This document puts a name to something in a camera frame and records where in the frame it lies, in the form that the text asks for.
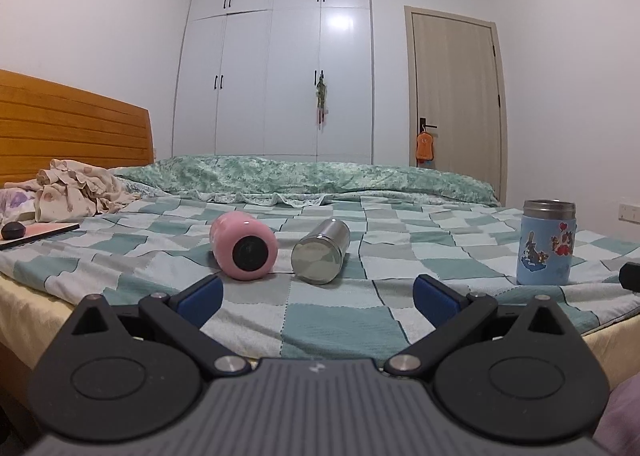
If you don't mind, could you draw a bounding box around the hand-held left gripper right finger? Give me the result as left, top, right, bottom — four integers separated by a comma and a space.
382, 273, 581, 379

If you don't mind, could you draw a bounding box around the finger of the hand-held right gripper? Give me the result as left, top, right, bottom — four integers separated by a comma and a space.
618, 261, 640, 295

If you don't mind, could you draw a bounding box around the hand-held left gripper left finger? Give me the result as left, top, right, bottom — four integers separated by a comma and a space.
65, 275, 252, 378

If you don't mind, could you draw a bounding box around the pink cup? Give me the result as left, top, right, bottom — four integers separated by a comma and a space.
209, 211, 279, 280

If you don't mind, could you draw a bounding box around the stainless steel cup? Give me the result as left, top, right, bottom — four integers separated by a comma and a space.
290, 217, 351, 285

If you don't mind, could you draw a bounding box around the blue cartoon print cup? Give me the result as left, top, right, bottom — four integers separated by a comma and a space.
516, 199, 577, 286

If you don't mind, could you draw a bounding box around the green checkered blanket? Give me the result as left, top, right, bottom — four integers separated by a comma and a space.
0, 193, 640, 362

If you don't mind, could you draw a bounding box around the pink cloth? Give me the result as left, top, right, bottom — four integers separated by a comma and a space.
594, 375, 640, 456

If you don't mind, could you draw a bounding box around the orange hanging pouch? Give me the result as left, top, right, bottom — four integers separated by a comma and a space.
415, 131, 434, 166

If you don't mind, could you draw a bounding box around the green floral quilt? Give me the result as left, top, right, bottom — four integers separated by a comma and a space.
109, 155, 501, 210

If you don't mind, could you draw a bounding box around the beige dotted clothes pile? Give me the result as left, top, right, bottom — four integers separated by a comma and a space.
4, 159, 139, 225

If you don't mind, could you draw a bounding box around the pink flat book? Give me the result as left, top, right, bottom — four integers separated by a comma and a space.
0, 221, 81, 251

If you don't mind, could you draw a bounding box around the cream bed sheet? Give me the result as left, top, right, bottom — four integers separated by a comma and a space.
0, 275, 76, 367

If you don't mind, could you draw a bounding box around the wooden door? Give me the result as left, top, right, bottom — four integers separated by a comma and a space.
404, 5, 509, 207

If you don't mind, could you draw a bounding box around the purple floral pillow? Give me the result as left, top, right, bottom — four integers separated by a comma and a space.
0, 187, 40, 228

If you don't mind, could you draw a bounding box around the wooden headboard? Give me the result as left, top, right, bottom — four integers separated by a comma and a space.
0, 69, 154, 187

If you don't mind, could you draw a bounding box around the hanging ornament on wardrobe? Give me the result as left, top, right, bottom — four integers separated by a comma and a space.
313, 75, 331, 126

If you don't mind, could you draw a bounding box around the white wardrobe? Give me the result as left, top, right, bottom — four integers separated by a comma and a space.
172, 0, 375, 165

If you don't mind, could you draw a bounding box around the wooden bed frame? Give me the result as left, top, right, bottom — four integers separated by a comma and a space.
0, 336, 43, 442

